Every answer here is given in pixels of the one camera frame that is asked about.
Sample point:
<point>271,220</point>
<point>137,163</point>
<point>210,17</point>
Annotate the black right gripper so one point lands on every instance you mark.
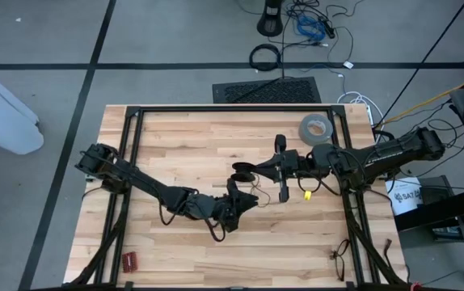
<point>294,163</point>

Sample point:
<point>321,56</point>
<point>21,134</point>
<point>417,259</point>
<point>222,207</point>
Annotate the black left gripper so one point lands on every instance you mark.
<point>232,208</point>

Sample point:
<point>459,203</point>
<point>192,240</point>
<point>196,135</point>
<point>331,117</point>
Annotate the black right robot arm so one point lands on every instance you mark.
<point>377,157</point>

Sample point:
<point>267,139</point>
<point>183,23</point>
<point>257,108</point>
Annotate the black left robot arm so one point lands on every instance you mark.
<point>147,186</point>

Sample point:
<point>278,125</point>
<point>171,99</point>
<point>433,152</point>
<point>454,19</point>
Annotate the black floor vent grate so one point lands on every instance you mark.
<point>266,91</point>

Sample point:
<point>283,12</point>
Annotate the red screw bit box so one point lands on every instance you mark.
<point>130,262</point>

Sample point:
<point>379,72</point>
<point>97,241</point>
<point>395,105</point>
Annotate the white printed paper sheet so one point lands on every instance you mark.
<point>406,198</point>

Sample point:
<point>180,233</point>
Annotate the black floor stand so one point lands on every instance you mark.
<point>270,20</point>

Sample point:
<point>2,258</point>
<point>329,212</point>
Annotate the black power strip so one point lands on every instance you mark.
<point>329,29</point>

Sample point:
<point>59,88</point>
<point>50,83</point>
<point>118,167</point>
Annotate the black table beam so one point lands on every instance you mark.
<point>438,210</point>

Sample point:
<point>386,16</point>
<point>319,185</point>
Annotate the black diagonal rig pole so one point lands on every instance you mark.
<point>422,63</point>

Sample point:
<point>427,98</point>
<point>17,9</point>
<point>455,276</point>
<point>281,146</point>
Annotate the white cylindrical bin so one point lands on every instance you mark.
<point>1,117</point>

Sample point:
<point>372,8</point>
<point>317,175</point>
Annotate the grey duct tape roll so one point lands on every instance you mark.
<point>306,137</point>

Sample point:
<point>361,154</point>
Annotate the black aluminium table frame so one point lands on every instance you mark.
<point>232,108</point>

